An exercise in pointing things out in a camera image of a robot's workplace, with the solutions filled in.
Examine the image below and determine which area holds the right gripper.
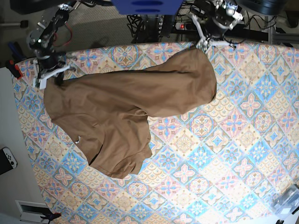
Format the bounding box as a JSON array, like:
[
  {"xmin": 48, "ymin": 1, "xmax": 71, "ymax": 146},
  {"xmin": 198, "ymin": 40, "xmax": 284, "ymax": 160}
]
[{"xmin": 32, "ymin": 51, "xmax": 76, "ymax": 90}]

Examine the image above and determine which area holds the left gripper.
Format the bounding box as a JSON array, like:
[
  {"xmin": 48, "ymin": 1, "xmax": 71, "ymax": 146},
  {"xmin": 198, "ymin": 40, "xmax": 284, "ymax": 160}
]
[{"xmin": 188, "ymin": 0, "xmax": 243, "ymax": 53}]

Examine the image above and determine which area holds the brown t-shirt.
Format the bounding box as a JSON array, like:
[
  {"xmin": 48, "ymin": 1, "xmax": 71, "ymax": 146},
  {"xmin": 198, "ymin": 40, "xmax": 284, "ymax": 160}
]
[{"xmin": 43, "ymin": 47, "xmax": 217, "ymax": 179}]

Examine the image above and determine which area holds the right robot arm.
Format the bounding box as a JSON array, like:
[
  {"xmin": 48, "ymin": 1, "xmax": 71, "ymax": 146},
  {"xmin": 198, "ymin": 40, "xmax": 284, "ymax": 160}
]
[{"xmin": 27, "ymin": 1, "xmax": 76, "ymax": 90}]

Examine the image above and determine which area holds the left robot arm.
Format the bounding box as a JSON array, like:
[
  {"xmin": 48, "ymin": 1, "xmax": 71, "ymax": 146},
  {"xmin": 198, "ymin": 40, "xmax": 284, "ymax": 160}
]
[{"xmin": 189, "ymin": 0, "xmax": 287, "ymax": 52}]

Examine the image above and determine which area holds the white power strip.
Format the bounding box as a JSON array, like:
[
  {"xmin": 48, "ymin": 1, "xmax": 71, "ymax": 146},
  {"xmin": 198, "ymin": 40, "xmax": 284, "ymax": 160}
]
[{"xmin": 175, "ymin": 22, "xmax": 196, "ymax": 31}]

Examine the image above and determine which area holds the red black clamp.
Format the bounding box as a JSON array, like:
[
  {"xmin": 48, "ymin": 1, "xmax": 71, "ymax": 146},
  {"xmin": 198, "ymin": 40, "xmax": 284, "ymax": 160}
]
[{"xmin": 5, "ymin": 60, "xmax": 23, "ymax": 80}]

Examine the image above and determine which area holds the game console with controller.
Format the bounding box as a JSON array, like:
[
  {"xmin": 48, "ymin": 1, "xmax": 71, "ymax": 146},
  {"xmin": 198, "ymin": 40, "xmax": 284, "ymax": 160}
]
[{"xmin": 0, "ymin": 147, "xmax": 18, "ymax": 175}]

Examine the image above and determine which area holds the white floor vent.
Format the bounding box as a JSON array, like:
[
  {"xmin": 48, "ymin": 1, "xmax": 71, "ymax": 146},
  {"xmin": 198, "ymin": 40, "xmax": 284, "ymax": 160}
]
[{"xmin": 15, "ymin": 200, "xmax": 50, "ymax": 224}]

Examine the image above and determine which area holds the black orange clamp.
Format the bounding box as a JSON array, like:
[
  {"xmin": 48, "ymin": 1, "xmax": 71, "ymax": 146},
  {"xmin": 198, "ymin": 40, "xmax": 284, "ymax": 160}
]
[{"xmin": 40, "ymin": 212, "xmax": 61, "ymax": 221}]

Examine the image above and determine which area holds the patterned tablecloth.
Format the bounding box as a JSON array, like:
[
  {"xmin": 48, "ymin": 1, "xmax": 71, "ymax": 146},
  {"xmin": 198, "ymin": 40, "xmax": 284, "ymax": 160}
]
[{"xmin": 13, "ymin": 43, "xmax": 299, "ymax": 224}]

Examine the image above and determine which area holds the clear plastic box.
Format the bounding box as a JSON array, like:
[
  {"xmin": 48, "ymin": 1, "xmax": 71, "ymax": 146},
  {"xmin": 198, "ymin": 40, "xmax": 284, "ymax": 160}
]
[{"xmin": 271, "ymin": 184, "xmax": 299, "ymax": 220}]

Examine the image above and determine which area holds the blue mount plate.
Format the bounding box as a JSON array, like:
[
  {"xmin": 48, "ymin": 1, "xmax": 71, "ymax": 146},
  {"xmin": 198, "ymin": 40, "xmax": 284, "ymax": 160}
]
[{"xmin": 112, "ymin": 0, "xmax": 183, "ymax": 15}]

